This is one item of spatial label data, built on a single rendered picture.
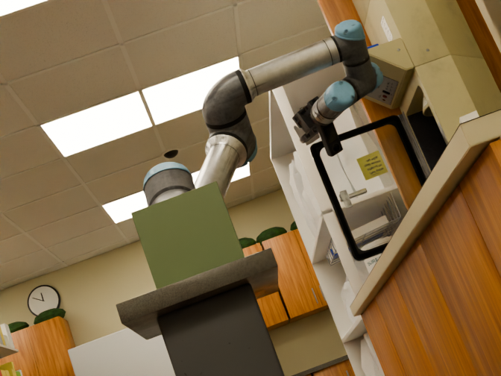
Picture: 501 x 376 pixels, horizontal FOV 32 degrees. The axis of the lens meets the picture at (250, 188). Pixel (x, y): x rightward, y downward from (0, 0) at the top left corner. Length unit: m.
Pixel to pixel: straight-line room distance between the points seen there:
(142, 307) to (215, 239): 0.22
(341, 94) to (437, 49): 0.35
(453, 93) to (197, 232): 1.01
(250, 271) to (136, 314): 0.23
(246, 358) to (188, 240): 0.27
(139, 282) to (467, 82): 5.84
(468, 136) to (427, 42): 1.23
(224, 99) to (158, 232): 0.60
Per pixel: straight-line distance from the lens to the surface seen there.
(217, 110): 2.31
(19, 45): 4.24
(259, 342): 1.73
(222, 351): 1.73
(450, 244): 1.77
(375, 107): 2.87
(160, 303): 1.69
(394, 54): 2.54
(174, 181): 1.94
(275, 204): 8.12
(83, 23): 4.21
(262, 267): 1.69
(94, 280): 8.14
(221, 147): 2.29
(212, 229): 1.80
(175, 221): 1.81
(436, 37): 2.58
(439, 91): 2.52
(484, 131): 1.37
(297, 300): 7.60
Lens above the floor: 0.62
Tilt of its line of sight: 15 degrees up
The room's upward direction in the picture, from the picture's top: 21 degrees counter-clockwise
